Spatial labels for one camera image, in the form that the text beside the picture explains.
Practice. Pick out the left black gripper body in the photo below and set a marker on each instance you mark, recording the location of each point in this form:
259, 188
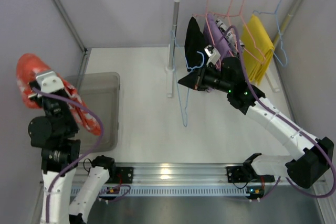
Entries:
37, 87

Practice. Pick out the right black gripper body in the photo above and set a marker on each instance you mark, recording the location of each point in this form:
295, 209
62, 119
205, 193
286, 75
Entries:
198, 80

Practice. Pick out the orange white patterned trousers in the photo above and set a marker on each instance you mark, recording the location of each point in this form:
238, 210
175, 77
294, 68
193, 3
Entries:
28, 67

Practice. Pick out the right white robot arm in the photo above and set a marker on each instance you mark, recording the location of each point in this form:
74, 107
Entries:
309, 157

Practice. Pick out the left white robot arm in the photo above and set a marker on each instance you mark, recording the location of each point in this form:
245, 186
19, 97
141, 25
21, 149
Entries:
54, 134

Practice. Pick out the pink hanger with patterned trousers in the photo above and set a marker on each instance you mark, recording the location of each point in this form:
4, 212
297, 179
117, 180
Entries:
226, 18

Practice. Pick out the black white patterned trousers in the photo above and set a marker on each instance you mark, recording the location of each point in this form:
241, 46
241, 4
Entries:
230, 37

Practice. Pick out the purple trousers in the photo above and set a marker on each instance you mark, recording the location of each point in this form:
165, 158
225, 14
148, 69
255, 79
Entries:
220, 43

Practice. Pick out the pink hanger with yellow trousers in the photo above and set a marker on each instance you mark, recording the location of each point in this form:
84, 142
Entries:
261, 61

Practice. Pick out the yellow trousers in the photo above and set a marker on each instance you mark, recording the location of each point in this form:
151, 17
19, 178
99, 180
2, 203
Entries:
255, 70

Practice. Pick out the empty light blue hanger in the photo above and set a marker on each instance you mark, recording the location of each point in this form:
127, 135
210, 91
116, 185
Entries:
284, 60

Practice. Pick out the translucent grey plastic bin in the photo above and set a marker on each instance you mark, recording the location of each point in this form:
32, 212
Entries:
100, 92

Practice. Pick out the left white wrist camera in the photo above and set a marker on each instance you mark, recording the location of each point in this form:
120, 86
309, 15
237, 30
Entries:
49, 82

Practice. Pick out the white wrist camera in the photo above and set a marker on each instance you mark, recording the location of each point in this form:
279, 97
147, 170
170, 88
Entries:
213, 54
49, 82

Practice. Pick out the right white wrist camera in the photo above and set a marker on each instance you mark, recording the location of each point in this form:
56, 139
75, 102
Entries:
213, 54

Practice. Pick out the aluminium mounting rail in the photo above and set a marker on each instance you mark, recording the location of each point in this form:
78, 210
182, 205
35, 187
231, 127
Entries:
155, 174

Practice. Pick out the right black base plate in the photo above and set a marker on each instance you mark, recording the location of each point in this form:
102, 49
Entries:
242, 174

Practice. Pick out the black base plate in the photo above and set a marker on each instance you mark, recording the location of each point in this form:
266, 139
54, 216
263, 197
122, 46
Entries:
242, 174
121, 175

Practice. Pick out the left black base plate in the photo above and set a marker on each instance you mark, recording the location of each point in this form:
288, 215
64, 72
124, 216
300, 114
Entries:
121, 175

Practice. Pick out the slotted grey cable duct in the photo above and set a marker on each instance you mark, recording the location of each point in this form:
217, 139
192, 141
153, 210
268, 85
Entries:
170, 191

